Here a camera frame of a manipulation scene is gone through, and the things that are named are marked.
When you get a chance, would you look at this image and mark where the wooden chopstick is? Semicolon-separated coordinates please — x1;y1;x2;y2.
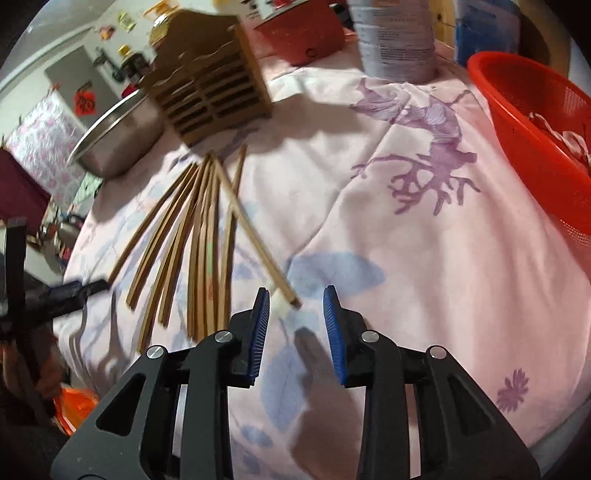
126;164;200;310
157;158;212;328
217;145;247;330
204;166;219;335
186;157;212;343
107;164;194;285

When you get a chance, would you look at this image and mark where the wooden chopstick crossing pile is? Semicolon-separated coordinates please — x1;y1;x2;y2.
212;155;301;309

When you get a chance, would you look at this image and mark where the person's left hand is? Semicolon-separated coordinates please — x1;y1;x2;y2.
1;325;64;400

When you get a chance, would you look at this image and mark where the dark red cloth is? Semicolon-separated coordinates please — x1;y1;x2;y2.
0;148;50;236

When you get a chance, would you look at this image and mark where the orange plastic bag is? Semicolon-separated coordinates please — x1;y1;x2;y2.
53;387;99;436

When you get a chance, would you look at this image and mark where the pink floral curtain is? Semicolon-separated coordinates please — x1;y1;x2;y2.
6;93;86;210

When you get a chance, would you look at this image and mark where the pink floral tablecloth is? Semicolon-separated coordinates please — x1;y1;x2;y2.
54;44;590;479

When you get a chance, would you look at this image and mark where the stainless steel bowl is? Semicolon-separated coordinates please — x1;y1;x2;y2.
68;90;165;180

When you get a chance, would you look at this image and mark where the red diamond door sign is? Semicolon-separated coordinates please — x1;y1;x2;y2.
74;89;96;117

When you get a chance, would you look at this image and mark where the wooden utensil holder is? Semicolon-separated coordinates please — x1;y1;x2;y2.
139;9;273;147

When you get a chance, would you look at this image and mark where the red electric cooking pot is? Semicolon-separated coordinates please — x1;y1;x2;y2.
254;0;346;66

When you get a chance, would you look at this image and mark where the red plastic mesh basket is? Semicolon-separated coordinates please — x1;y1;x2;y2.
468;52;590;267

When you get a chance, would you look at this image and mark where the gold lid milk powder tin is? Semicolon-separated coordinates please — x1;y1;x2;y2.
348;0;437;84

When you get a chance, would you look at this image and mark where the blue lidded plastic container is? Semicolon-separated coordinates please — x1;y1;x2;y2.
454;0;521;67

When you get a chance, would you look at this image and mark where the white pink string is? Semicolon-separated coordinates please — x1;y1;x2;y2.
528;111;591;176

